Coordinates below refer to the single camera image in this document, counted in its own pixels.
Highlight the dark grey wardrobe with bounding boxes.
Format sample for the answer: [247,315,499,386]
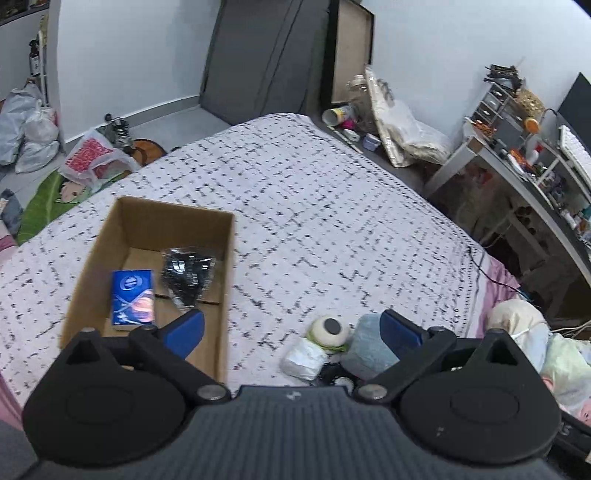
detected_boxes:
[199,0,331,125]

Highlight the brown round mat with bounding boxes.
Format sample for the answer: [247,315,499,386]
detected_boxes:
[131,138,169,164]

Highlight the green leaf cartoon rug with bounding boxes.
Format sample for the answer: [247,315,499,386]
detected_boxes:
[16,168,134,245]

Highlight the white plastic packet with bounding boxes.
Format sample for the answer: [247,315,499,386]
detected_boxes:
[280,339,329,381]

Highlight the white keyboard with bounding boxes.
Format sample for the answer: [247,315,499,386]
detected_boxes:
[558,124,591,185]

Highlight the brown cardboard box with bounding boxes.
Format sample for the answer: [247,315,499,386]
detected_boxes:
[60,196,237,386]

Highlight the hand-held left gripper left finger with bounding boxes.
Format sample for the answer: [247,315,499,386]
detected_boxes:
[62,308,232,407]

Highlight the pink patterned blanket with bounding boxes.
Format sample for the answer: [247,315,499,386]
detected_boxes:
[0,222,19,259]

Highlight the red patterned plastic bag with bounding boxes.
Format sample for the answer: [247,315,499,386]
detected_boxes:
[59,129,139,190]

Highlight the black monitor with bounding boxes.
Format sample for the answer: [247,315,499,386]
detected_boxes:
[556,72,591,153]

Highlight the patterned paper cup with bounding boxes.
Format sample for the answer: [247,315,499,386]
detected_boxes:
[322,105,354,126]

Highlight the grey desk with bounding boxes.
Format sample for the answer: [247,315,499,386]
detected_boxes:
[422,122,591,315]

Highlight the light blue plush toy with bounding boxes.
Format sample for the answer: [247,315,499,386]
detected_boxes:
[341,314,400,381]

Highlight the black cable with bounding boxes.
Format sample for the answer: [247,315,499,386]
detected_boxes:
[466,247,522,296]

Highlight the grey drawer organizer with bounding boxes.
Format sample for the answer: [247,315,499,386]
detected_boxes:
[473,78,525,130]

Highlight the blue tissue pack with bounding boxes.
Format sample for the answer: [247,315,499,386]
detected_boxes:
[112,269,157,329]

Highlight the green frog plush toy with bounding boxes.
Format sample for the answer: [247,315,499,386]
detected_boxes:
[308,315,355,355]

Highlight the black plastic bag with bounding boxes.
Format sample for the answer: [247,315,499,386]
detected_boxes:
[159,248,219,310]

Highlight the flat white plastic bag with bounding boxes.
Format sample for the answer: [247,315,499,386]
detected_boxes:
[15,141,61,174]

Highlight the small white plastic bag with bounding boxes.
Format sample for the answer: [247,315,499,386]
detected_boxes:
[23,108,60,144]

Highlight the grey sneakers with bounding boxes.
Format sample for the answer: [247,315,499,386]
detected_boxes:
[104,113,130,148]

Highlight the black framed board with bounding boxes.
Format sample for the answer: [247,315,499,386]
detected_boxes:
[321,0,375,109]

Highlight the light green cloth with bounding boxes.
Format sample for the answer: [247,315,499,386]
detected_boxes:
[540,332,591,416]

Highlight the pastel bundled cloth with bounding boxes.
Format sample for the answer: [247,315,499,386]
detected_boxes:
[487,299,550,370]

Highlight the clear glass jar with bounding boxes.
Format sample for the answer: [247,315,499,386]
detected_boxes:
[347,75,375,134]

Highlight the white black-patterned bedspread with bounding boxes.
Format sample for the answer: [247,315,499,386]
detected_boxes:
[0,112,497,402]

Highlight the pillow in plastic bag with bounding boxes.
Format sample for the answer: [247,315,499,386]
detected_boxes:
[365,65,455,168]

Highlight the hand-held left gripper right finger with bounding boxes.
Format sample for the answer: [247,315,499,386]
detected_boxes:
[353,310,532,407]

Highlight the large grey-white plastic bag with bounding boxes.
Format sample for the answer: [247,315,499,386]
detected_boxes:
[0,83,44,167]

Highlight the woven basket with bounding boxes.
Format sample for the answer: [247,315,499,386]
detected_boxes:
[515,88,546,118]

